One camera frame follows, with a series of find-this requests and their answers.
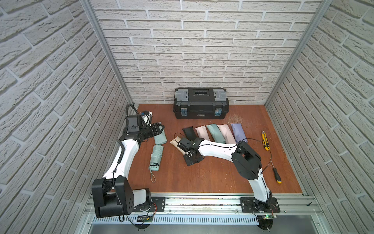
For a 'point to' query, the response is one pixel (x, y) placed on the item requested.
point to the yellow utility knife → (265, 141)
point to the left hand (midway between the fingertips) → (164, 124)
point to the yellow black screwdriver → (277, 178)
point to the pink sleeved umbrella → (202, 132)
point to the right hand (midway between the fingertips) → (192, 160)
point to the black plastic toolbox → (200, 103)
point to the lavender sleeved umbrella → (238, 132)
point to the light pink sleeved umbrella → (228, 135)
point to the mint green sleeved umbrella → (216, 133)
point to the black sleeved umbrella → (190, 133)
